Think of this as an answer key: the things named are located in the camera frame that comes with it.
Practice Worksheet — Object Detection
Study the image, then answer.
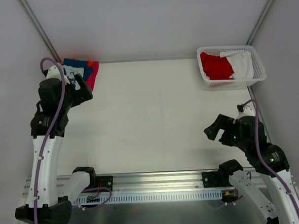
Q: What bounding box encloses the blue t shirt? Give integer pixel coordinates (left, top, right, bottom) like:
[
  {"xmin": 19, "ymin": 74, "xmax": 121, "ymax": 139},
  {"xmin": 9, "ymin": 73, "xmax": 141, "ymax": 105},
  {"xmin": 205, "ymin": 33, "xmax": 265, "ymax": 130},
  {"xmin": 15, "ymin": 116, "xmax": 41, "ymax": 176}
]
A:
[{"xmin": 62, "ymin": 58, "xmax": 95, "ymax": 85}]

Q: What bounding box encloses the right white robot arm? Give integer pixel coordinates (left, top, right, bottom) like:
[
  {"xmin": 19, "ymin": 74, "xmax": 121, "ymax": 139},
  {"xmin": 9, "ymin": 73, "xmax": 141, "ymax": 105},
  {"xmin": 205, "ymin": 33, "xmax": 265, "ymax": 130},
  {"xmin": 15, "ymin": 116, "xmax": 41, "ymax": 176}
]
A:
[{"xmin": 204, "ymin": 114, "xmax": 299, "ymax": 224}]

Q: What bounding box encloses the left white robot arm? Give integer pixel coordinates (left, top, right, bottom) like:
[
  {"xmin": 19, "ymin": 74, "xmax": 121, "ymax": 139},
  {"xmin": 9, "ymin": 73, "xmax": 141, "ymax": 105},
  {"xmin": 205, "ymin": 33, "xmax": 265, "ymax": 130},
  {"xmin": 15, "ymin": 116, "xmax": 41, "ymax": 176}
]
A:
[{"xmin": 15, "ymin": 74, "xmax": 98, "ymax": 224}]

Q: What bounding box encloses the pink folded t shirt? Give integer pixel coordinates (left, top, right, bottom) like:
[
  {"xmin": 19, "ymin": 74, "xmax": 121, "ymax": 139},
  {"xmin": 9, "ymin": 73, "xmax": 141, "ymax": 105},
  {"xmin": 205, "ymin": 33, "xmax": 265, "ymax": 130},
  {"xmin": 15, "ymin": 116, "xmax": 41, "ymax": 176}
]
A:
[{"xmin": 86, "ymin": 61, "xmax": 99, "ymax": 91}]

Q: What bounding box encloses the orange folded t shirt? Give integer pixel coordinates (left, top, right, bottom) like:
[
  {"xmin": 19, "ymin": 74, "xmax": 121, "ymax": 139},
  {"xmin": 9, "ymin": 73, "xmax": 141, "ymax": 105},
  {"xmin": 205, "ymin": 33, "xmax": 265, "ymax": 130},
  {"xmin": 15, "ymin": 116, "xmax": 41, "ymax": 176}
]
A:
[{"xmin": 87, "ymin": 60, "xmax": 93, "ymax": 67}]

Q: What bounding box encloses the red t shirt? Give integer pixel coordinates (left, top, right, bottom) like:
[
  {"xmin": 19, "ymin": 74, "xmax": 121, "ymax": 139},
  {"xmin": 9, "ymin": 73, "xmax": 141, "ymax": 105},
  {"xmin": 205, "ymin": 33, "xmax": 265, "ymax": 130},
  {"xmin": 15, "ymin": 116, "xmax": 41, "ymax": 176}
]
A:
[{"xmin": 200, "ymin": 52, "xmax": 234, "ymax": 80}]

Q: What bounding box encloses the white plastic basket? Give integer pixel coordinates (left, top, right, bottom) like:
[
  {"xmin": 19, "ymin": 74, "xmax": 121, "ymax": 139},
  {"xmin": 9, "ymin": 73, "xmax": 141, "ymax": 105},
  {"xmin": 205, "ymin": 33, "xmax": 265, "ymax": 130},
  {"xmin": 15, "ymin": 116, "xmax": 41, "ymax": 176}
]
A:
[{"xmin": 197, "ymin": 45, "xmax": 266, "ymax": 88}]

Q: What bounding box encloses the white t shirt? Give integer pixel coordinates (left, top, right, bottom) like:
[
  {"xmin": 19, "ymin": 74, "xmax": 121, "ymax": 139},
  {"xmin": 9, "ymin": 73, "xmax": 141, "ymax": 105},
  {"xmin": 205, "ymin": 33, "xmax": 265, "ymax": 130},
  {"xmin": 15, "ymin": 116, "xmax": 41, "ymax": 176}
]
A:
[{"xmin": 219, "ymin": 50, "xmax": 254, "ymax": 80}]

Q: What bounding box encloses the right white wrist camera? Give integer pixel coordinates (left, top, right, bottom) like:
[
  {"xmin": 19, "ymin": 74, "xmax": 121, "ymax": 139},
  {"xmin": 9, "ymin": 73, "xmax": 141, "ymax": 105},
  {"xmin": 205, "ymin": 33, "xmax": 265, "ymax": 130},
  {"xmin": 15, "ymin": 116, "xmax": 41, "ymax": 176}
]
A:
[{"xmin": 233, "ymin": 104, "xmax": 256, "ymax": 124}]

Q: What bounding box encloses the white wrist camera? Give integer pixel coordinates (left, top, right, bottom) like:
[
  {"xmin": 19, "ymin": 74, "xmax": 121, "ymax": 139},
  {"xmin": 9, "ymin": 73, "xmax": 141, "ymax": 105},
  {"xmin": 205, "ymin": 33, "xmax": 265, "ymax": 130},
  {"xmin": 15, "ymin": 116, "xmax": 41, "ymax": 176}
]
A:
[
  {"xmin": 45, "ymin": 65, "xmax": 70, "ymax": 85},
  {"xmin": 233, "ymin": 104, "xmax": 256, "ymax": 124}
]

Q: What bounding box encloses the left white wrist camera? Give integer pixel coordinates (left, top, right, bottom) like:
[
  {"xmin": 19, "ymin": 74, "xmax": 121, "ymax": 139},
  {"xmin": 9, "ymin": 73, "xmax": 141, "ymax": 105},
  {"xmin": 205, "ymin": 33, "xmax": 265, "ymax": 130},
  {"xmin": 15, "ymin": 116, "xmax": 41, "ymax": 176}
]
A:
[{"xmin": 45, "ymin": 65, "xmax": 70, "ymax": 85}]

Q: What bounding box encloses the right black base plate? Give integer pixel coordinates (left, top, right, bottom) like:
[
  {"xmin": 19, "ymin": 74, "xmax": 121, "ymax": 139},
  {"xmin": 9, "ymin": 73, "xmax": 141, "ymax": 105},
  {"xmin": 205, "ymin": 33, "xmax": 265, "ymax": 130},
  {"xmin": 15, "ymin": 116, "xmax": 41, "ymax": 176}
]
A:
[{"xmin": 201, "ymin": 171, "xmax": 232, "ymax": 188}]

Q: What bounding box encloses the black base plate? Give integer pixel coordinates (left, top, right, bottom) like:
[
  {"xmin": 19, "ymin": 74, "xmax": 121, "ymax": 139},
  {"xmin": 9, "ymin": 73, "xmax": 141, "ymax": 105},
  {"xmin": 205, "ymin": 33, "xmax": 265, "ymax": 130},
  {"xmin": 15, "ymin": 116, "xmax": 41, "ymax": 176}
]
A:
[
  {"xmin": 201, "ymin": 171, "xmax": 232, "ymax": 188},
  {"xmin": 94, "ymin": 175, "xmax": 114, "ymax": 193}
]

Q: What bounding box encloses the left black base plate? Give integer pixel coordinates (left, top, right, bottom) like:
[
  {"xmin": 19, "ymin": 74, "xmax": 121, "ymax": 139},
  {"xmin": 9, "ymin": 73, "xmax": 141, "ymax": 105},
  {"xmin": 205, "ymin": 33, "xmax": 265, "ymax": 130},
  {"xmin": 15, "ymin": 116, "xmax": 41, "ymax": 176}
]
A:
[{"xmin": 94, "ymin": 175, "xmax": 114, "ymax": 193}]

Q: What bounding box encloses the aluminium mounting rail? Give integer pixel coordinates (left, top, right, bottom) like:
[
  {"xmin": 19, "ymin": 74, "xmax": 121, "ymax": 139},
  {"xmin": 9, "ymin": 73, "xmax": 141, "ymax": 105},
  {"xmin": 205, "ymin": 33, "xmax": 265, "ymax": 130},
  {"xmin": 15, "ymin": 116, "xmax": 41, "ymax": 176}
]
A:
[{"xmin": 21, "ymin": 160, "xmax": 294, "ymax": 202}]

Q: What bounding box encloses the white slotted cable duct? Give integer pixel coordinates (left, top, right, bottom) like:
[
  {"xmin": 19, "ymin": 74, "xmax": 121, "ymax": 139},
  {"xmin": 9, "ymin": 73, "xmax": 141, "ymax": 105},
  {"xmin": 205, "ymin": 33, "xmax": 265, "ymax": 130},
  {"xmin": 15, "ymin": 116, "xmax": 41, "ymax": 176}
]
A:
[{"xmin": 73, "ymin": 189, "xmax": 222, "ymax": 207}]

